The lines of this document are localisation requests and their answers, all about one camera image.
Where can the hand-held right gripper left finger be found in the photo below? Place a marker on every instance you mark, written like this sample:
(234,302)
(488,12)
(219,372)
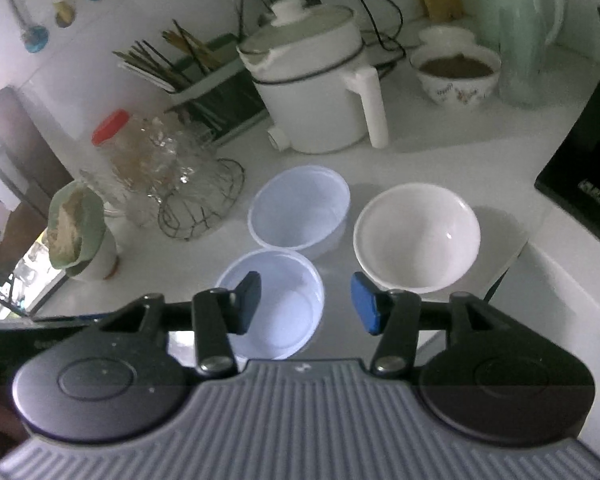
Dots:
(247,305)

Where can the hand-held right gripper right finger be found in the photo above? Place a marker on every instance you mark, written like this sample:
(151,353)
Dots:
(366,305)

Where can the pale blue bowl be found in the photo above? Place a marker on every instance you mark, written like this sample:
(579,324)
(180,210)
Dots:
(290,285)
(300,200)

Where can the plain white bowl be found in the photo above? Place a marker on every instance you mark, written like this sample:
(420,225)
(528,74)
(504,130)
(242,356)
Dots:
(415,230)

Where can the clear drinking glass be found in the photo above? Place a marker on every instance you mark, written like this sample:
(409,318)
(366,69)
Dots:
(185,170)

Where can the white footed bowl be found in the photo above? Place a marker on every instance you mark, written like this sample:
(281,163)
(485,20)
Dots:
(101,261)

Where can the green bowl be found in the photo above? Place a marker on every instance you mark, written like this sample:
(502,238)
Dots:
(92,225)

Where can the chopstick holder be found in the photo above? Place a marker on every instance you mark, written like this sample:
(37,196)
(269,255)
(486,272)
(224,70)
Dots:
(220,110)

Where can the white electric pot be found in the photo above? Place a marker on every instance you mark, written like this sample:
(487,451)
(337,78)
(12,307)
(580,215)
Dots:
(310,95)

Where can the clear jar red lid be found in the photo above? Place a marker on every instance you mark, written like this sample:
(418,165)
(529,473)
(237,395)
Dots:
(112,129)

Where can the floral bowl brown contents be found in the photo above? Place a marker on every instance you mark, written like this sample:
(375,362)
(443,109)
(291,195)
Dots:
(455,89)

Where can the black induction cooker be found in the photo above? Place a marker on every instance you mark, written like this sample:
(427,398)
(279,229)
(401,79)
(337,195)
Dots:
(590,170)

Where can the brown cutting board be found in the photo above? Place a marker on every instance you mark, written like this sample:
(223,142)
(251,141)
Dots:
(15,125)

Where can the pale green kettle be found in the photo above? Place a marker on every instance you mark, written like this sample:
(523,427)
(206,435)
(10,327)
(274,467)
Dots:
(517,35)

